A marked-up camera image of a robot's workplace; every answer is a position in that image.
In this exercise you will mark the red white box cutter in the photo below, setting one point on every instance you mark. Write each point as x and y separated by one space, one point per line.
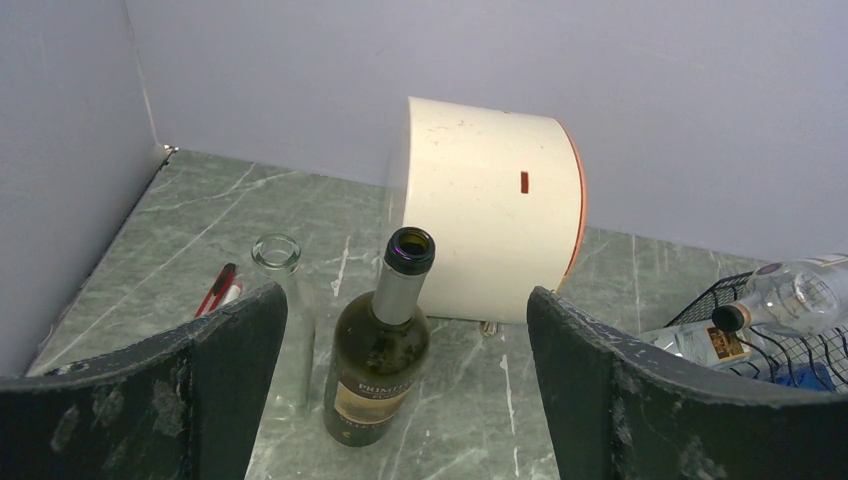
225 289

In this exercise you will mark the dark green silver-capped wine bottle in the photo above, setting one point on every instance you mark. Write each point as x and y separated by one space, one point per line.
380 342

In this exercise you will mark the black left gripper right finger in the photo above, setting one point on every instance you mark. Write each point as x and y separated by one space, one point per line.
619 408

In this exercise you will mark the clear bottle with black cap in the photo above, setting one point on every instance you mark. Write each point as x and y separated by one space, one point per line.
701 343

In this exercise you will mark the white cylindrical drum appliance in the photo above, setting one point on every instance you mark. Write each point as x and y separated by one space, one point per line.
502 193

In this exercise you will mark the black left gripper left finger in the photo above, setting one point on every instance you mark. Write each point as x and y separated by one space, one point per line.
185 403

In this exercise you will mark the clear tall glass bottle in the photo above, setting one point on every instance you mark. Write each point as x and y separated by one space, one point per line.
276 258

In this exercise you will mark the black wire wine rack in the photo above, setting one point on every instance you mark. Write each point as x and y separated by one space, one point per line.
771 350

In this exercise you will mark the clear bottle with cork stopper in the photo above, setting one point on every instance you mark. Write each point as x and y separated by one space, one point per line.
800 298

